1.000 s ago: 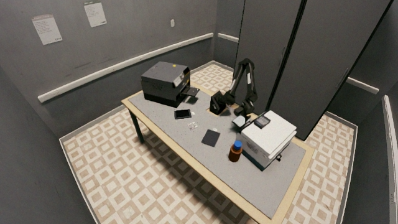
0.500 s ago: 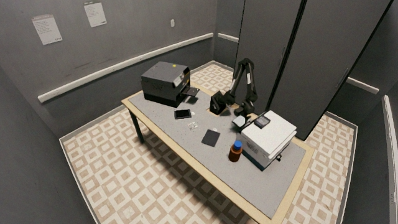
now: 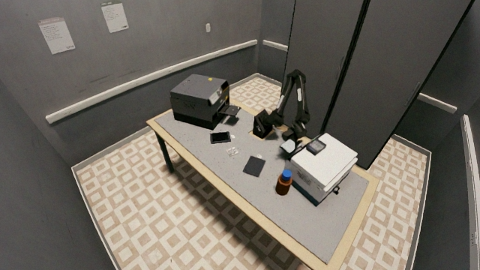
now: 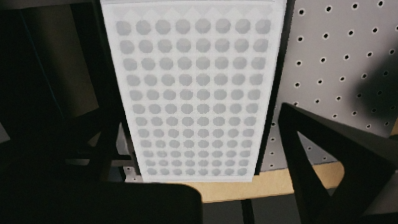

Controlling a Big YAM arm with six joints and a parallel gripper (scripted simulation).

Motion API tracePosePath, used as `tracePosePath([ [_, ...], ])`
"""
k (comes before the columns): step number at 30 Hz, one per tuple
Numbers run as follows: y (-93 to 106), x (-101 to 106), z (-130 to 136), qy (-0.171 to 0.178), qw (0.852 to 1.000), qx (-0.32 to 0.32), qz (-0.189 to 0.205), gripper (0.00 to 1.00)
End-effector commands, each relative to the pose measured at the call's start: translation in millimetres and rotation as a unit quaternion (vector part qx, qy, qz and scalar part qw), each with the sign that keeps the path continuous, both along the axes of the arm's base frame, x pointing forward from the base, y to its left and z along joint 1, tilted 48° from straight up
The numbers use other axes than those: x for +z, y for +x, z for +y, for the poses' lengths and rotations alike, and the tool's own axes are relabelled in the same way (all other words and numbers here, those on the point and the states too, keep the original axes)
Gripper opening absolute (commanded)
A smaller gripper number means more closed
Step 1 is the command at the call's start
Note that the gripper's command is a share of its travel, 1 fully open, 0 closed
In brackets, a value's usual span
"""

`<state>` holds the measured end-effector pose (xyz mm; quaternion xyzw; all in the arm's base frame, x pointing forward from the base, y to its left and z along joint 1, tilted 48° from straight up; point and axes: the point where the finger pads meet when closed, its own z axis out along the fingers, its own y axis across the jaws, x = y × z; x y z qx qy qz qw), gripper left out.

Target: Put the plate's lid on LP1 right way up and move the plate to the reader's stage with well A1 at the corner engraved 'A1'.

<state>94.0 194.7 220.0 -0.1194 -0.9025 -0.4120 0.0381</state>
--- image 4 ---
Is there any white multi-well plate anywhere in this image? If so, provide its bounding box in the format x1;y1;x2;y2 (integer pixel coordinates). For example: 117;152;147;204
100;0;287;182

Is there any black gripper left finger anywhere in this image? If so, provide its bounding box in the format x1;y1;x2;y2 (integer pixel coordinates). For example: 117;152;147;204
0;103;120;181

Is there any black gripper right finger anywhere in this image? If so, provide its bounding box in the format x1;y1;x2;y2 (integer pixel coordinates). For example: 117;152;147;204
278;102;398;224

